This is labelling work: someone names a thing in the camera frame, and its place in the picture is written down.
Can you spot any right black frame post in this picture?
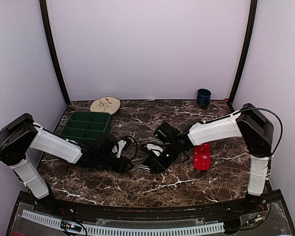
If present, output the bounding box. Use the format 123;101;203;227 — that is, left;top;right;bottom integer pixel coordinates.
228;0;258;105

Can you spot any dark blue mug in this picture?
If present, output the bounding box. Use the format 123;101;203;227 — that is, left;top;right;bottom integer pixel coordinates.
197;88;211;110

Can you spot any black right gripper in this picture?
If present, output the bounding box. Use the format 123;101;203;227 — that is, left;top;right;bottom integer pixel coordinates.
150;141;180;174

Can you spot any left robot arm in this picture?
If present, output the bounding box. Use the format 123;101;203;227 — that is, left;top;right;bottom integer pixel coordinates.
0;113;134;214

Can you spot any black frame post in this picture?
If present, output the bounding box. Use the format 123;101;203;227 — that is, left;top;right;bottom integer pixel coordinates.
39;0;71;106
228;0;258;105

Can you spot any black striped ankle sock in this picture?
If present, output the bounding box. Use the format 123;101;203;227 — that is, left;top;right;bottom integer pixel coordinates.
138;162;164;174

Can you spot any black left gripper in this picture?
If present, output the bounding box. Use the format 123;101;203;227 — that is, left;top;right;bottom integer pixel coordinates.
96;153;134;174

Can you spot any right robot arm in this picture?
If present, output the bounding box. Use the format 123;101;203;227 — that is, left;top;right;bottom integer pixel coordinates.
139;103;277;213

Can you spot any white slotted cable duct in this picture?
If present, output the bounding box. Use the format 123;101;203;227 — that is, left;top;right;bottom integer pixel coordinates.
21;210;225;236

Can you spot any red Santa Christmas sock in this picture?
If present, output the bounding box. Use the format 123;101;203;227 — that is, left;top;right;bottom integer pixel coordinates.
193;143;211;171

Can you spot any beige decorated plate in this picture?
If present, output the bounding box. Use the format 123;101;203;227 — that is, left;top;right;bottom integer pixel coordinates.
90;97;120;115

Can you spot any green plastic divider tray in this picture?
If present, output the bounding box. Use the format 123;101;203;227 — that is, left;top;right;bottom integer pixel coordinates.
59;111;111;145

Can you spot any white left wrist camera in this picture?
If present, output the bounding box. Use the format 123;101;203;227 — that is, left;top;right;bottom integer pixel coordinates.
112;140;127;158

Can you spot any left black frame post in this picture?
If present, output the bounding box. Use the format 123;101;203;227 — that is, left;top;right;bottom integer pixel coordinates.
39;0;71;106

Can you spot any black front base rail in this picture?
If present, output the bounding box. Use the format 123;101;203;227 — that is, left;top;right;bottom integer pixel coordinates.
36;183;271;223

